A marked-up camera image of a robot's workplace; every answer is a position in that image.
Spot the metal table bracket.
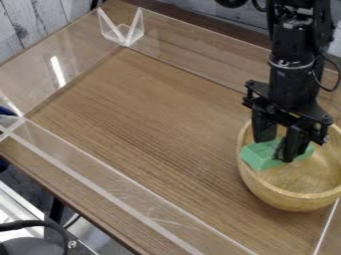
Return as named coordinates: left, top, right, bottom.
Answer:
left=44, top=228, right=99, bottom=255

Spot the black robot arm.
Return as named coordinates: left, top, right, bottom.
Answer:
left=242, top=0, right=336, bottom=162

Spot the blue object at edge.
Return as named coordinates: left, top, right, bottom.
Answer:
left=0, top=106, right=18, bottom=117

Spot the light wooden bowl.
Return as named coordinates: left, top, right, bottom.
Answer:
left=237, top=123, right=341, bottom=212

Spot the green rectangular block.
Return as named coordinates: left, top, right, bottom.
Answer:
left=238, top=138, right=316, bottom=172

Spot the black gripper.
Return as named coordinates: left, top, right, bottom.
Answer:
left=242, top=54, right=333, bottom=163

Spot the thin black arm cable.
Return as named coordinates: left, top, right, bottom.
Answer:
left=311, top=49, right=341, bottom=93

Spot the black cable loop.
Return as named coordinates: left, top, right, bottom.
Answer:
left=0, top=218, right=73, bottom=255

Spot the clear acrylic corner bracket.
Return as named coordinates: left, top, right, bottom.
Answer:
left=97, top=8, right=146, bottom=47

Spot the clear acrylic tray wall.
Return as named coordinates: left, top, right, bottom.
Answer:
left=0, top=0, right=341, bottom=255

